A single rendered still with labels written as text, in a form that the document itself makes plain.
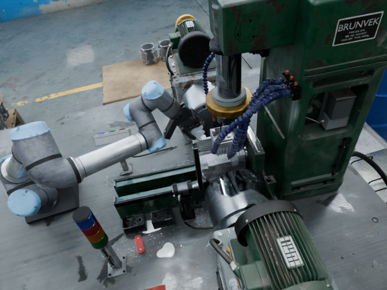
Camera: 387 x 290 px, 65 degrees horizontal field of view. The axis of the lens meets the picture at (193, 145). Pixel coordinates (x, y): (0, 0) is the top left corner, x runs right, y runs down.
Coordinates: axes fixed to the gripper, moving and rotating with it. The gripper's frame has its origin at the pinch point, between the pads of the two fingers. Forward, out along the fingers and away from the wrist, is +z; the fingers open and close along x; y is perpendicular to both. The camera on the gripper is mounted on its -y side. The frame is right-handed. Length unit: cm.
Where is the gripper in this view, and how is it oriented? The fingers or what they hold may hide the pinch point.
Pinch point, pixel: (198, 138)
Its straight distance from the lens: 135.3
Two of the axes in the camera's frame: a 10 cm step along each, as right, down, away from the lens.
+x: -1.8, -6.9, 7.0
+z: 5.8, 5.0, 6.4
